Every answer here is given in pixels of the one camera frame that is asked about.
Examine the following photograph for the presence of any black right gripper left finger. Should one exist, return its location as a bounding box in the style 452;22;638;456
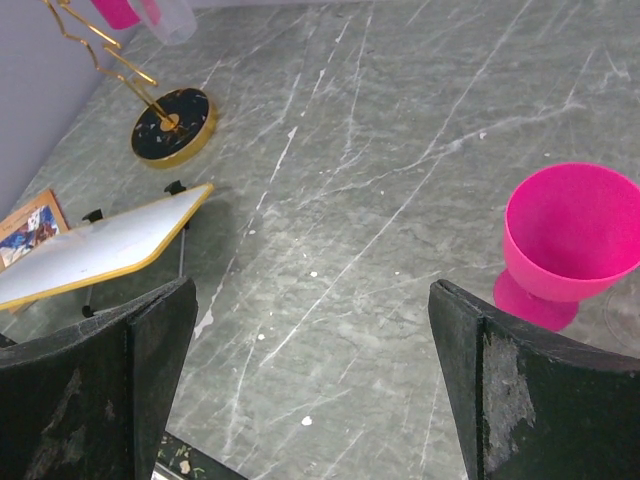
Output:
1;277;198;479

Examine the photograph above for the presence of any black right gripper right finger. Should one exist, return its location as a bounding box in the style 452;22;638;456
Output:
428;280;639;479

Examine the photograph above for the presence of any magenta wine glass front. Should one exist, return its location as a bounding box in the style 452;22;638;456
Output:
493;162;639;331

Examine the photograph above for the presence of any magenta wine glass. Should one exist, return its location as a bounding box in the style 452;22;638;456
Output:
493;162;639;331
91;0;161;30

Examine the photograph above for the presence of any clear wine glass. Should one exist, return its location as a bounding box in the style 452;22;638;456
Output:
128;0;197;46

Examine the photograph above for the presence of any white gold-framed tray stand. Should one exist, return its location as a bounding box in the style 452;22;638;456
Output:
1;183;214;310

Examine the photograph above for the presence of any illustrated picture book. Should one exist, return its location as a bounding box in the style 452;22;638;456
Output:
1;189;69;271

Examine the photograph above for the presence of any gold wire glass rack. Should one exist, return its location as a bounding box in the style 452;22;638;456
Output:
45;1;218;169

